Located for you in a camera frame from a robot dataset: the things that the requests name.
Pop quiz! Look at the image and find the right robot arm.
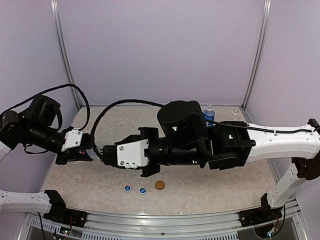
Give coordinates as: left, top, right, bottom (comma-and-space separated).
118, 101, 320, 222

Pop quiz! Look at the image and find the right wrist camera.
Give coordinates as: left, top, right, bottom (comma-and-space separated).
101, 139, 149, 170

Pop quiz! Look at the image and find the white blue bottle cap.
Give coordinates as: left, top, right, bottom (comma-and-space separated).
139, 187, 147, 195
124, 185, 132, 193

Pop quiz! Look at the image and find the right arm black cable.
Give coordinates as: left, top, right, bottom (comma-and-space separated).
90, 99, 166, 161

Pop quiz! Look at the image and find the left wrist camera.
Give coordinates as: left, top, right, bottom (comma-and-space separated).
61, 128, 83, 152

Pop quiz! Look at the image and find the clear plastic bottle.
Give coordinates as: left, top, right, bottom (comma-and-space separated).
232, 108, 240, 121

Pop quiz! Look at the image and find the front aluminium frame rail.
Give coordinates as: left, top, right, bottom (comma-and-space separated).
23, 197, 307, 240

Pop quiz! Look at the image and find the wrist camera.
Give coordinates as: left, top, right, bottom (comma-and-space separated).
101, 139, 149, 170
61, 128, 83, 152

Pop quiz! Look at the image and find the right aluminium corner post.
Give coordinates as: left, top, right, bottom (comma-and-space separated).
241, 0, 272, 111

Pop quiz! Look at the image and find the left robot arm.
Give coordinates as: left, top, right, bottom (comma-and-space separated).
0, 95, 93, 223

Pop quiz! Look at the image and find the left aluminium corner post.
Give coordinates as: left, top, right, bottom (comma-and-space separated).
49, 0, 82, 108

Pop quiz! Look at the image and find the aluminium corner post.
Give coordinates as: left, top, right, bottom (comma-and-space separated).
241, 0, 272, 111
49, 0, 82, 108

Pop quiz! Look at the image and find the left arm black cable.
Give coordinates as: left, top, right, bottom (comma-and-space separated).
4, 83, 91, 132

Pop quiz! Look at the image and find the blue label water bottle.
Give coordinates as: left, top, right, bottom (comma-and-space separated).
202, 104, 215, 127

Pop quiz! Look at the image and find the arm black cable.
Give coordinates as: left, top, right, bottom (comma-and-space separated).
90, 99, 166, 161
4, 83, 91, 132

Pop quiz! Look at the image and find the gold juice bottle cap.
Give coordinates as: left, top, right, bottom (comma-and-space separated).
154, 180, 166, 190

